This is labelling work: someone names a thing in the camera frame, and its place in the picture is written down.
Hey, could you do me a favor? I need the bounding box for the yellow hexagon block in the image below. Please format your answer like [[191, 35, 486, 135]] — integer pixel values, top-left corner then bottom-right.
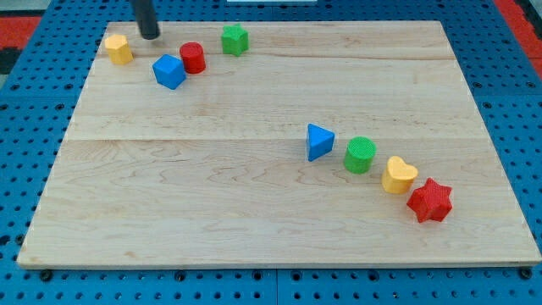
[[104, 34, 133, 65]]

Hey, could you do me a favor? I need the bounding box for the red star block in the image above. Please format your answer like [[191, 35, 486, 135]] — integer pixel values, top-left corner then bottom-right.
[[406, 178, 453, 223]]

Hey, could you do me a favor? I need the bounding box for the green star block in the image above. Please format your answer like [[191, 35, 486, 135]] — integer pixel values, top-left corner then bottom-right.
[[221, 24, 249, 57]]

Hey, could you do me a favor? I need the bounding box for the blue cube block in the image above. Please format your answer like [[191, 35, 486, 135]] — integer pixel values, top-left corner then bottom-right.
[[152, 54, 186, 90]]

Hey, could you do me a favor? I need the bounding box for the yellow heart block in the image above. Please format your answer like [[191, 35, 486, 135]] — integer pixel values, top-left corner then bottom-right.
[[381, 156, 418, 194]]

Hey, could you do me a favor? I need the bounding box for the wooden board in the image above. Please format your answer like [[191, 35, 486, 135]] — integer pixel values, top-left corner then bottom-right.
[[17, 21, 541, 270]]

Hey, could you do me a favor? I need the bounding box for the red cylinder block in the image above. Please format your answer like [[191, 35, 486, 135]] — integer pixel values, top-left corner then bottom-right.
[[180, 42, 207, 74]]

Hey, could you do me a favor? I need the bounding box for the green cylinder block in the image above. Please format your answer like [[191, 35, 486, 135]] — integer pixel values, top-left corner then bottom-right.
[[343, 136, 377, 174]]

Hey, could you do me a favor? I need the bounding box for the blue triangle block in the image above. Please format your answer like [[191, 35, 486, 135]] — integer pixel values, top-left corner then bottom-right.
[[306, 124, 335, 162]]

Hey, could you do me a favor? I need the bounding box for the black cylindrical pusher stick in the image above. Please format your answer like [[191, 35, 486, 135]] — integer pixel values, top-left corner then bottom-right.
[[130, 0, 160, 40]]

